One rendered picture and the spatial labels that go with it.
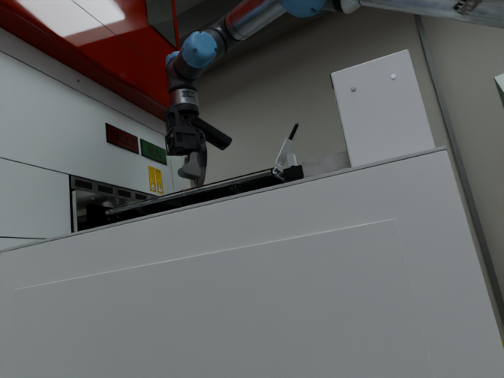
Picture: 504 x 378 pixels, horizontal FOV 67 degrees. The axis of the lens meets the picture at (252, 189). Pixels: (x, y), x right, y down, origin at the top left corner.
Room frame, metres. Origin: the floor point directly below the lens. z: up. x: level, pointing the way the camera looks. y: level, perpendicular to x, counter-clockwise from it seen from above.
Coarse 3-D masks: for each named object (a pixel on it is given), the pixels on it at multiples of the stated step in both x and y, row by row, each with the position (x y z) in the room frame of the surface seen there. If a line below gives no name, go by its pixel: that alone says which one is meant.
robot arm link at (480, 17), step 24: (288, 0) 0.53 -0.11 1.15; (312, 0) 0.50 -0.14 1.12; (336, 0) 0.50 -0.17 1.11; (360, 0) 0.50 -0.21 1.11; (384, 0) 0.48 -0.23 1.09; (408, 0) 0.47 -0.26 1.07; (432, 0) 0.45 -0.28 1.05; (456, 0) 0.44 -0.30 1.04; (480, 0) 0.43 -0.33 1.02; (480, 24) 0.46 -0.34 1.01
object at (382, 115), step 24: (336, 72) 0.43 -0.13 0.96; (360, 72) 0.42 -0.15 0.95; (384, 72) 0.42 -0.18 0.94; (408, 72) 0.41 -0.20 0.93; (336, 96) 0.44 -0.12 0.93; (360, 96) 0.43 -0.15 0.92; (384, 96) 0.42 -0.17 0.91; (408, 96) 0.41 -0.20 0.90; (360, 120) 0.43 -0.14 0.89; (384, 120) 0.42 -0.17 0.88; (408, 120) 0.41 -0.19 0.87; (360, 144) 0.43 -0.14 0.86; (384, 144) 0.42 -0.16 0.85; (408, 144) 0.41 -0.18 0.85; (432, 144) 0.41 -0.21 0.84
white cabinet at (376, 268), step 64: (320, 192) 0.39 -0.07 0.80; (384, 192) 0.37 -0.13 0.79; (448, 192) 0.35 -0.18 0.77; (0, 256) 0.54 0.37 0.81; (64, 256) 0.50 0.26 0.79; (128, 256) 0.47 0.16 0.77; (192, 256) 0.44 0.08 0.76; (256, 256) 0.41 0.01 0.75; (320, 256) 0.39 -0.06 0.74; (384, 256) 0.37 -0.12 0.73; (448, 256) 0.36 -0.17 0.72; (0, 320) 0.54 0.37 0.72; (64, 320) 0.50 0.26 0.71; (128, 320) 0.47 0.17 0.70; (192, 320) 0.44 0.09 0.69; (256, 320) 0.42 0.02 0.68; (320, 320) 0.39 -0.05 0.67; (384, 320) 0.38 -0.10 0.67; (448, 320) 0.36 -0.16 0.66
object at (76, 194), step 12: (72, 192) 0.70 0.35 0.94; (84, 192) 0.72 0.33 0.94; (72, 204) 0.70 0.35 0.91; (84, 204) 0.72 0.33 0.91; (96, 204) 0.75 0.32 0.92; (108, 204) 0.79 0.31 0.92; (120, 204) 0.82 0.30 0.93; (72, 216) 0.71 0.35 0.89; (84, 216) 0.72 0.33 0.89; (72, 228) 0.71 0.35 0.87; (84, 228) 0.72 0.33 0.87
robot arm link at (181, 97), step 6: (180, 90) 0.87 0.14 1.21; (186, 90) 0.88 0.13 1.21; (192, 90) 0.89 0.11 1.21; (174, 96) 0.88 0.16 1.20; (180, 96) 0.87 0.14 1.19; (186, 96) 0.88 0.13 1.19; (192, 96) 0.89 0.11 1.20; (174, 102) 0.88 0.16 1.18; (180, 102) 0.87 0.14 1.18; (186, 102) 0.88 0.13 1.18; (192, 102) 0.88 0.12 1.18; (198, 102) 0.91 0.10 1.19
